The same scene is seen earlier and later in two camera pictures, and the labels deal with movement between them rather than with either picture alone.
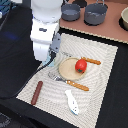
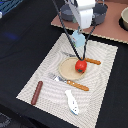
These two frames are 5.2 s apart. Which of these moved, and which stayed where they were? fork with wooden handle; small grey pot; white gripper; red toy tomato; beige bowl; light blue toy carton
Moved: light blue toy carton; white gripper
Stayed: fork with wooden handle; red toy tomato; beige bowl; small grey pot
